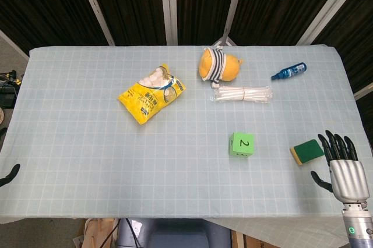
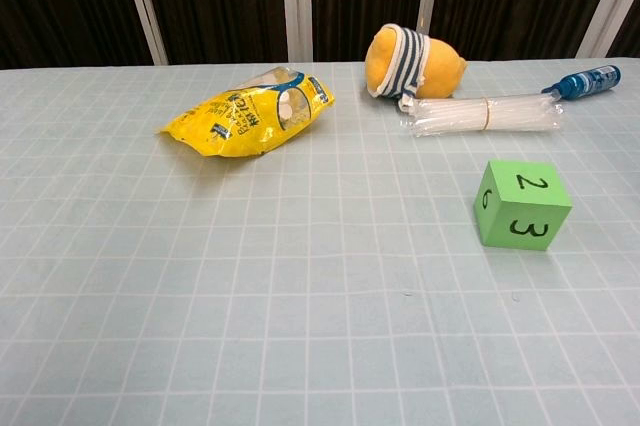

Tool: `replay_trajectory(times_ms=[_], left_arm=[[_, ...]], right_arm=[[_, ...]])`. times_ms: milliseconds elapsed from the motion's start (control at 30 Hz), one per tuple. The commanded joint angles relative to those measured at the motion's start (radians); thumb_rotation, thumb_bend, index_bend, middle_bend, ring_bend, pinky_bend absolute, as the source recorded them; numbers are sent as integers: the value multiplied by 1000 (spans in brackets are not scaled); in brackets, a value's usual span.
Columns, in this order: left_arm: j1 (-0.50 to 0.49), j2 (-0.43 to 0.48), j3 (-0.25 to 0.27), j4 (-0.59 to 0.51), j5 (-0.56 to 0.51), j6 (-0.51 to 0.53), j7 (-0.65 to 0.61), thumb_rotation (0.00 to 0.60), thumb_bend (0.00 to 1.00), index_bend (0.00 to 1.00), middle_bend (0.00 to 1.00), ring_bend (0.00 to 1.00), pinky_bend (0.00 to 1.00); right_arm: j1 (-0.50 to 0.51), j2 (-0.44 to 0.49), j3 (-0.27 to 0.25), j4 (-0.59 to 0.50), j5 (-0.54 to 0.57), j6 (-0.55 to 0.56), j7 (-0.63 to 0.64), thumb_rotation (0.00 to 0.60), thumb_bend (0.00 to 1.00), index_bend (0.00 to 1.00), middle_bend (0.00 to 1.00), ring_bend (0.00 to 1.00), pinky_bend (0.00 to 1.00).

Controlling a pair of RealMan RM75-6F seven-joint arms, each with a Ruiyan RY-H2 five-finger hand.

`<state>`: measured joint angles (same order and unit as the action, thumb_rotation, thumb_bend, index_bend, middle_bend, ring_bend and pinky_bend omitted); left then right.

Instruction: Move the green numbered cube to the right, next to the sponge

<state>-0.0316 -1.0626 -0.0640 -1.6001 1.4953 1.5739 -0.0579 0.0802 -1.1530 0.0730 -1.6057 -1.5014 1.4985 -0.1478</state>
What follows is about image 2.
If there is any green cube with black numbers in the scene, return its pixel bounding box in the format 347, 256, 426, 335
473, 159, 573, 252

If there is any yellow snack bag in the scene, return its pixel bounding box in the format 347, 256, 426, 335
158, 66, 336, 158

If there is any light blue grid tablecloth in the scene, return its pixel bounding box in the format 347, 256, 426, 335
0, 56, 640, 426

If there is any bundle of clear wrapped straws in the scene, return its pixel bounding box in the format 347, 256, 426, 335
398, 93, 565, 138

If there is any yellow plush toy striped shirt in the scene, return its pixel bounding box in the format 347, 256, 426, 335
363, 22, 469, 110

